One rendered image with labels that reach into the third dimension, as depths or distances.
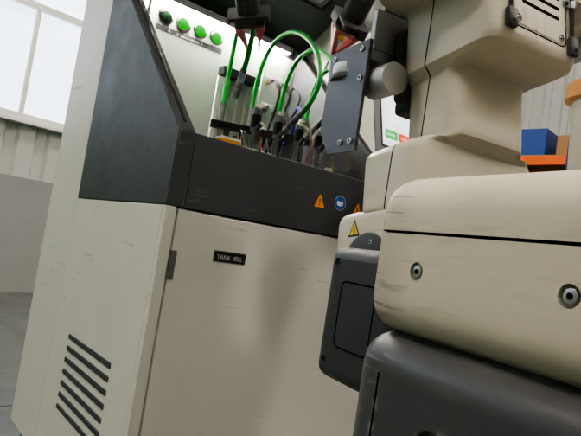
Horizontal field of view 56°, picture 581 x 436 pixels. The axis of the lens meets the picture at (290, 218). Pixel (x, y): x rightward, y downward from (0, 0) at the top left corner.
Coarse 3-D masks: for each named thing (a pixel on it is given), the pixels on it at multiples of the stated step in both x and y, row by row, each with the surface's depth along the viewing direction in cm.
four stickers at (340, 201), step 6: (318, 192) 136; (318, 198) 136; (324, 198) 138; (336, 198) 140; (342, 198) 141; (318, 204) 136; (324, 204) 138; (336, 204) 140; (342, 204) 141; (354, 204) 144; (360, 204) 145; (342, 210) 142; (354, 210) 144; (360, 210) 146
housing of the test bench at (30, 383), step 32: (96, 0) 173; (96, 32) 168; (96, 64) 163; (64, 128) 179; (64, 160) 173; (64, 192) 167; (64, 224) 162; (64, 256) 157; (32, 320) 172; (32, 352) 167; (32, 384) 162; (32, 416) 157
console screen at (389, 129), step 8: (392, 96) 195; (376, 104) 189; (384, 104) 192; (392, 104) 195; (376, 112) 188; (384, 112) 191; (392, 112) 194; (376, 120) 187; (384, 120) 190; (392, 120) 193; (400, 120) 196; (408, 120) 199; (376, 128) 186; (384, 128) 189; (392, 128) 192; (400, 128) 195; (408, 128) 198; (376, 136) 186; (384, 136) 188; (392, 136) 191; (400, 136) 194; (408, 136) 197; (376, 144) 185; (384, 144) 187; (392, 144) 190
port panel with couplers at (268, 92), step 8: (264, 72) 189; (272, 72) 191; (280, 72) 193; (264, 80) 189; (280, 80) 193; (264, 88) 189; (272, 88) 192; (280, 88) 194; (264, 96) 190; (272, 96) 192; (264, 104) 190; (272, 104) 192; (264, 112) 190; (264, 120) 190; (272, 120) 192; (264, 128) 190; (272, 128) 192; (256, 144) 189; (264, 144) 191; (280, 152) 195
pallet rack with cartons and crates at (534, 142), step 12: (528, 132) 638; (540, 132) 628; (552, 132) 636; (528, 144) 635; (540, 144) 626; (552, 144) 639; (564, 144) 611; (528, 156) 621; (540, 156) 609; (552, 156) 599; (564, 156) 591; (528, 168) 682; (540, 168) 671; (552, 168) 661; (564, 168) 651
